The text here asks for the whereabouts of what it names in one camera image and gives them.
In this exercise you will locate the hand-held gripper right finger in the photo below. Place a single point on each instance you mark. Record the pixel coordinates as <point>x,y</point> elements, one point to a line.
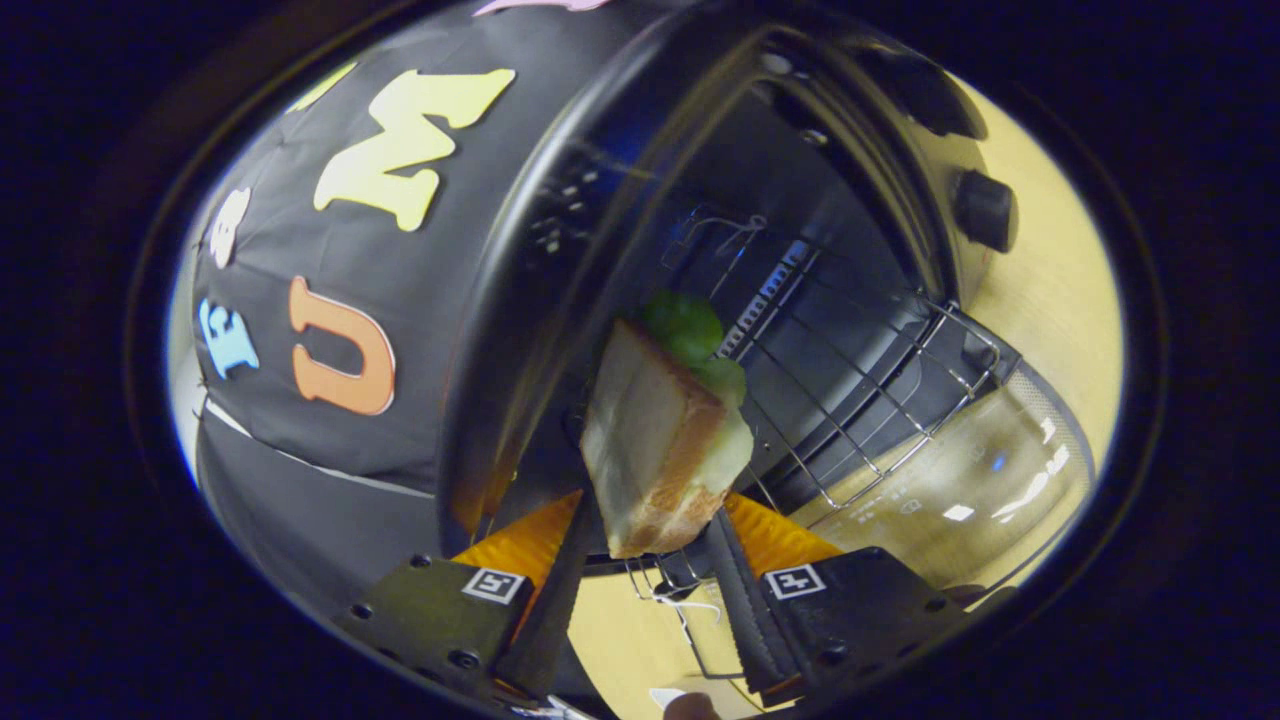
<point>745,610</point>

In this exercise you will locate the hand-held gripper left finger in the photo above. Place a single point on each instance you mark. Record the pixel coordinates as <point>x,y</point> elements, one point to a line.
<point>558,610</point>

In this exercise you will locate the lettuce sandwich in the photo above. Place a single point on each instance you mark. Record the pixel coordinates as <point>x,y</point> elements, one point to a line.
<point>650,430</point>

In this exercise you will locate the black toaster oven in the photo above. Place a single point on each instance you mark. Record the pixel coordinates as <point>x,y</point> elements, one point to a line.
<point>500,330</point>

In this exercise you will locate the black backdrop cloth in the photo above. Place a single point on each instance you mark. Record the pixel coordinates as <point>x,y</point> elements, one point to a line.
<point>300,480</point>

